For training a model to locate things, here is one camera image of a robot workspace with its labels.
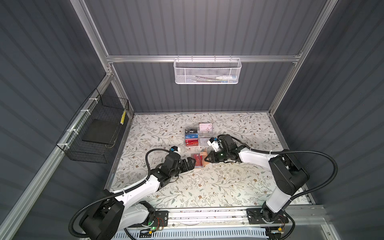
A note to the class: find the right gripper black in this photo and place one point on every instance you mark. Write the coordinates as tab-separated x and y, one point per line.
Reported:
213	159

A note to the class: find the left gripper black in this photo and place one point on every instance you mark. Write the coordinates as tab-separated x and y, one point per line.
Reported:
191	165

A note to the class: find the pink leather card wallet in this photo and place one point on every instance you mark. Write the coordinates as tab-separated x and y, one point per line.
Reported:
203	154

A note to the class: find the clear acrylic card display stand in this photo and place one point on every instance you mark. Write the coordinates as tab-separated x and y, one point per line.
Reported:
201	135

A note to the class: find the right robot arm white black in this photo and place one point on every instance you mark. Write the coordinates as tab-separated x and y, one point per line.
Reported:
287	172

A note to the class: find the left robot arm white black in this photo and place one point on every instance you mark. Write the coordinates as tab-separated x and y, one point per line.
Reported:
115	211

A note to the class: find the white VIP diamond card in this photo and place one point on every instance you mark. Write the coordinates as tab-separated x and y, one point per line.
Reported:
204	141

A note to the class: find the blue VIP card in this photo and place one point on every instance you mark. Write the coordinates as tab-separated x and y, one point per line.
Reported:
191	136

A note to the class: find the pink VIP card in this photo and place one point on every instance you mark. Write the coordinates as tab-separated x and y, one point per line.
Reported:
205	127

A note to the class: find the black VIP card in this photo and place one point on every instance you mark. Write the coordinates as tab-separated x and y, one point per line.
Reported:
189	131

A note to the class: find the white vented panel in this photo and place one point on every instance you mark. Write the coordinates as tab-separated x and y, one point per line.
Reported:
242	233

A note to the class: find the yellow tag on basket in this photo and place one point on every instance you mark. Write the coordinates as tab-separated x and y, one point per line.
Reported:
123	117

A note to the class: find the pens in white basket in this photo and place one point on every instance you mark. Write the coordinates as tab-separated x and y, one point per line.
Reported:
221	79

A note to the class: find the black pad in basket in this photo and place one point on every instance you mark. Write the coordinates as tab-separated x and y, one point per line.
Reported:
101	132

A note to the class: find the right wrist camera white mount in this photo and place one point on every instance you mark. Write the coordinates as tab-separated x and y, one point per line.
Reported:
214	144

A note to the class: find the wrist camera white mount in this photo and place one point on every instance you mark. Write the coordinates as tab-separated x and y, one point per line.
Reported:
175	149
214	144

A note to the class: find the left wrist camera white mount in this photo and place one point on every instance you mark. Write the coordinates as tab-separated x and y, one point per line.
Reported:
175	149

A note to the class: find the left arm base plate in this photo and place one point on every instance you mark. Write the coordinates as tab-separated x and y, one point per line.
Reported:
155	219

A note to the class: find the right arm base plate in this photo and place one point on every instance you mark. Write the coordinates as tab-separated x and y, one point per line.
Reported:
264	216

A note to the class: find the white wire mesh basket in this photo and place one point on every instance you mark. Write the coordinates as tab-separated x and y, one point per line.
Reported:
186	69

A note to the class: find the black wire basket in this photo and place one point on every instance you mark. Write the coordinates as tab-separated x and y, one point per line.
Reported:
101	107

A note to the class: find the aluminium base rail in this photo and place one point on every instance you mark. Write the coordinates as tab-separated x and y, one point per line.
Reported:
222	217

